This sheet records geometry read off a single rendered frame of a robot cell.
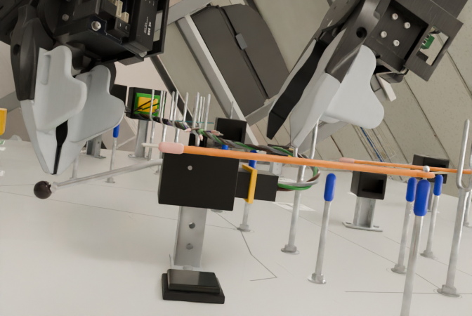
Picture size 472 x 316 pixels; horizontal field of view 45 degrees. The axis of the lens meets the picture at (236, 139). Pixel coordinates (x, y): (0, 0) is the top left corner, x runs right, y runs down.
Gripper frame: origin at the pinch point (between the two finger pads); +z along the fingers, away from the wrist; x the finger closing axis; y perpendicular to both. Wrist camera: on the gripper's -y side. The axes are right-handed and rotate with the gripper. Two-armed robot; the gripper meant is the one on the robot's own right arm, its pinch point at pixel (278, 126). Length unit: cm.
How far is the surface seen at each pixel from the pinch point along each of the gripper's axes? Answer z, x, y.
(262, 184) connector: 4.6, -1.6, 1.0
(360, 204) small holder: 0.9, 22.0, 18.8
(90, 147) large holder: 18, 68, -14
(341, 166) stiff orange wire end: 1.0, -13.4, 1.3
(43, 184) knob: 13.0, -0.8, -12.8
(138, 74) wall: -14, 759, -40
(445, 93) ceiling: -106, 319, 158
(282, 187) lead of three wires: 4.0, -0.1, 2.9
